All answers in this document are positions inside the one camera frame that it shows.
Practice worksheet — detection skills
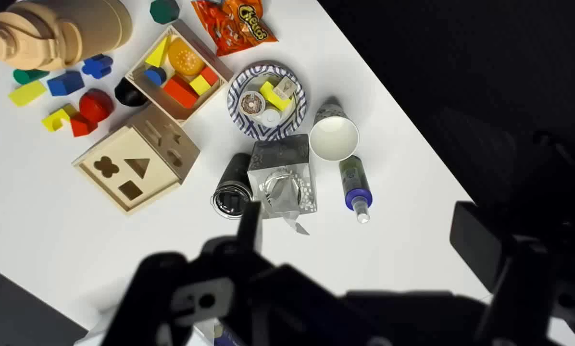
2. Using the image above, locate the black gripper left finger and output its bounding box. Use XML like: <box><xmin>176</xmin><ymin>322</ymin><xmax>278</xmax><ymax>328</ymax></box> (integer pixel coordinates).
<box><xmin>234</xmin><ymin>199</ymin><xmax>263</xmax><ymax>253</ymax></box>

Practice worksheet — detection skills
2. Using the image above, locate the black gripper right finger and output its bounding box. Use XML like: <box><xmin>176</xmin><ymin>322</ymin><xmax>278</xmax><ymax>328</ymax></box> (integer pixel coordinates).
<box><xmin>447</xmin><ymin>199</ymin><xmax>517</xmax><ymax>293</ymax></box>

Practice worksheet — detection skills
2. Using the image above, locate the gray tissue box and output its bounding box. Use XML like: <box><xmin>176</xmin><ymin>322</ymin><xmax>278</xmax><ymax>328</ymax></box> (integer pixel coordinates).
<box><xmin>245</xmin><ymin>132</ymin><xmax>319</xmax><ymax>222</ymax></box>

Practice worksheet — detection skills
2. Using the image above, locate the yellow cube block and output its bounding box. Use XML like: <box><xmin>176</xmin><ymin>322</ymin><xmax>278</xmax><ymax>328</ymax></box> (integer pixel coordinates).
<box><xmin>188</xmin><ymin>72</ymin><xmax>213</xmax><ymax>97</ymax></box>

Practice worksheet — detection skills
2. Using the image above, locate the orange-red rectangular block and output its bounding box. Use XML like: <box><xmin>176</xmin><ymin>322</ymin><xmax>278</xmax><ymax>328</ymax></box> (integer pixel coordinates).
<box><xmin>161</xmin><ymin>74</ymin><xmax>201</xmax><ymax>109</ymax></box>

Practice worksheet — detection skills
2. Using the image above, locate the wooden shape sorter box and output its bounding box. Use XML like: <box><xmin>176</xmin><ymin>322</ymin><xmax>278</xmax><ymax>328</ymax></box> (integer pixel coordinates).
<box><xmin>72</xmin><ymin>101</ymin><xmax>201</xmax><ymax>214</ymax></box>

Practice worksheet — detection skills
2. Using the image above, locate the small red block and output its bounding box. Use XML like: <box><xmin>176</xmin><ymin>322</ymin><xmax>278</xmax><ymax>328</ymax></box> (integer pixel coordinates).
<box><xmin>199</xmin><ymin>65</ymin><xmax>222</xmax><ymax>86</ymax></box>

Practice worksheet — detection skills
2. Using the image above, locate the small blue block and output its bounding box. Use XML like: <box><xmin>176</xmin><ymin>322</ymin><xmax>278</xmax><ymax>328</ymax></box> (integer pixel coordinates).
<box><xmin>142</xmin><ymin>65</ymin><xmax>169</xmax><ymax>88</ymax></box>

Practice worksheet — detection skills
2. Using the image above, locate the yellow triangular block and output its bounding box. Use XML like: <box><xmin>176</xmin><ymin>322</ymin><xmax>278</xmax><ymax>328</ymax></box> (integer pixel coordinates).
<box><xmin>142</xmin><ymin>34</ymin><xmax>170</xmax><ymax>70</ymax></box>

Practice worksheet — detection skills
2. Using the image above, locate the red half-round block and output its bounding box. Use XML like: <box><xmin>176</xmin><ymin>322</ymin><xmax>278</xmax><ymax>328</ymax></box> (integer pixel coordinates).
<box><xmin>76</xmin><ymin>86</ymin><xmax>117</xmax><ymax>124</ymax></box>

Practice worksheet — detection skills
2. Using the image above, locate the red triangular block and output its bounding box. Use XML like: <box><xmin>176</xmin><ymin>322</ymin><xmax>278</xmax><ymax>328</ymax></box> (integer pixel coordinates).
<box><xmin>69</xmin><ymin>111</ymin><xmax>99</xmax><ymax>138</ymax></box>

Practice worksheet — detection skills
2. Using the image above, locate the yellow L-shaped block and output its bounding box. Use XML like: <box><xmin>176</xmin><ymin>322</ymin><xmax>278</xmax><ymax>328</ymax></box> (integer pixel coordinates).
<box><xmin>40</xmin><ymin>101</ymin><xmax>78</xmax><ymax>134</ymax></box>

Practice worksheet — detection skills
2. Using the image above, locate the green hexagonal block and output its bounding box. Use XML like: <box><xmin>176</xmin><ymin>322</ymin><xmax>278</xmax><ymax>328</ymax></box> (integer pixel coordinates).
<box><xmin>147</xmin><ymin>0</ymin><xmax>182</xmax><ymax>26</ymax></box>

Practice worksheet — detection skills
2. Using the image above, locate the black jar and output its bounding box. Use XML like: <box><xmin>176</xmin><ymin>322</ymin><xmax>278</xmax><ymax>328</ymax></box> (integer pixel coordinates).
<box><xmin>209</xmin><ymin>151</ymin><xmax>255</xmax><ymax>218</ymax></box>

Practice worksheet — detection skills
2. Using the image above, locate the blue patterned paper plate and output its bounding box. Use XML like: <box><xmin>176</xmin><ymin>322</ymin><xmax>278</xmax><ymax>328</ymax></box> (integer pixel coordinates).
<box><xmin>224</xmin><ymin>59</ymin><xmax>309</xmax><ymax>141</ymax></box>

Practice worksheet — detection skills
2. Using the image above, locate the white round toy piece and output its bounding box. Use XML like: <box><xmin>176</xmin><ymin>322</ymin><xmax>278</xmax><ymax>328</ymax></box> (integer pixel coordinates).
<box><xmin>257</xmin><ymin>105</ymin><xmax>282</xmax><ymax>128</ymax></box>

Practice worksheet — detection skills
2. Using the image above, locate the blue spray bottle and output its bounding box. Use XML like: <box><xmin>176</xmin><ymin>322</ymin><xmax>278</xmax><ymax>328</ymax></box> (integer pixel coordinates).
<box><xmin>336</xmin><ymin>153</ymin><xmax>374</xmax><ymax>226</ymax></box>

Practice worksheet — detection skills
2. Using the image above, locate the white paper cup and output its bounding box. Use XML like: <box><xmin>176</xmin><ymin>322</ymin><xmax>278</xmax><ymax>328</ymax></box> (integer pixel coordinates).
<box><xmin>307</xmin><ymin>93</ymin><xmax>359</xmax><ymax>163</ymax></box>

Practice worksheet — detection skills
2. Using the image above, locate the brown round toy piece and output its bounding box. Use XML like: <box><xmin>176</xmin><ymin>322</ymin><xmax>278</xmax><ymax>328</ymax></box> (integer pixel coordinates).
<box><xmin>242</xmin><ymin>90</ymin><xmax>267</xmax><ymax>115</ymax></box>

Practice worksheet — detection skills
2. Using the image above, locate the yellow toy food piece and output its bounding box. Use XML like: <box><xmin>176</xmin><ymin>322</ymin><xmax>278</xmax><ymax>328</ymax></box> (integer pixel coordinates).
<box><xmin>257</xmin><ymin>78</ymin><xmax>294</xmax><ymax>115</ymax></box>

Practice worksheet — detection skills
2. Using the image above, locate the open wooden tray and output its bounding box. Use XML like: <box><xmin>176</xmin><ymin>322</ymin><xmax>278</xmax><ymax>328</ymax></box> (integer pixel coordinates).
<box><xmin>122</xmin><ymin>16</ymin><xmax>234</xmax><ymax>124</ymax></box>

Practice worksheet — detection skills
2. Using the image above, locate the cream toy food piece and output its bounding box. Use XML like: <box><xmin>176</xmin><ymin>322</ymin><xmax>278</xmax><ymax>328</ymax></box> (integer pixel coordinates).
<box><xmin>272</xmin><ymin>74</ymin><xmax>299</xmax><ymax>99</ymax></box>

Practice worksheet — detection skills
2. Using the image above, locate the orange ball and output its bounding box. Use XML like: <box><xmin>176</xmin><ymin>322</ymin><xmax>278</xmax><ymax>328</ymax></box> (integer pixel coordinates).
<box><xmin>167</xmin><ymin>38</ymin><xmax>207</xmax><ymax>82</ymax></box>

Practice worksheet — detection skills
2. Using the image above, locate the orange chips bag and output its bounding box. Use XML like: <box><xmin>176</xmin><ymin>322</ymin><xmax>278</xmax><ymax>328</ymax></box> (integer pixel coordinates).
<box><xmin>190</xmin><ymin>0</ymin><xmax>278</xmax><ymax>57</ymax></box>

